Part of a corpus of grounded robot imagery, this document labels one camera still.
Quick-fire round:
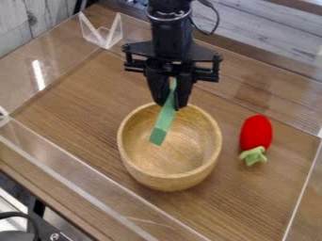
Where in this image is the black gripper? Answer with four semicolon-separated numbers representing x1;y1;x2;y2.
122;17;223;109

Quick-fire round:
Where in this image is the black table leg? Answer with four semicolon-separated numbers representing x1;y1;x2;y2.
32;200;46;217

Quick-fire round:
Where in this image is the brown wooden bowl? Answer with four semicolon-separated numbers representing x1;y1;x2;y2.
118;103;223;192

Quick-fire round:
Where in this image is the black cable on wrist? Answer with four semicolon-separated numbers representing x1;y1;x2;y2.
189;0;222;36

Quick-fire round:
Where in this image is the clear acrylic tray wall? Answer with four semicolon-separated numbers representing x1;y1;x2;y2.
0;107;210;241

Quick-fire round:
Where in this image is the red plush strawberry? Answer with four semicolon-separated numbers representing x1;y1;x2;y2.
240;115;273;167

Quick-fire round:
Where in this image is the green rectangular block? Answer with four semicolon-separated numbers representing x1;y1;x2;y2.
149;80;178;146

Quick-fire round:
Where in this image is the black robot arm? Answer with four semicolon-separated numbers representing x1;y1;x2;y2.
122;0;223;110

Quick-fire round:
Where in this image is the clear acrylic corner bracket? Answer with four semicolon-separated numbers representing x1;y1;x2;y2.
78;13;123;49

